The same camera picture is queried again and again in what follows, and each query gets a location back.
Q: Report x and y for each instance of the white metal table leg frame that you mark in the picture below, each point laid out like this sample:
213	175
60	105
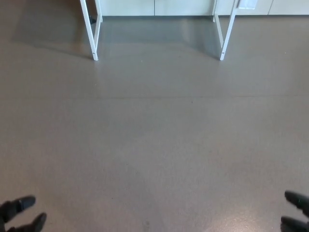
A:
227	38
91	38

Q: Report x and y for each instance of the white low cabinet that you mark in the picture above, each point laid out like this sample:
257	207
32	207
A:
169	7

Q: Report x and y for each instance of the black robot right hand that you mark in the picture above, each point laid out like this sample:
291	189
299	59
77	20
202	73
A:
299	200

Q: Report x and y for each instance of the small black floor object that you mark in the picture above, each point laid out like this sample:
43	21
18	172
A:
92	19

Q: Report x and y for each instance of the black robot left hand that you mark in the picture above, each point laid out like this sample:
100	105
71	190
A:
14	207

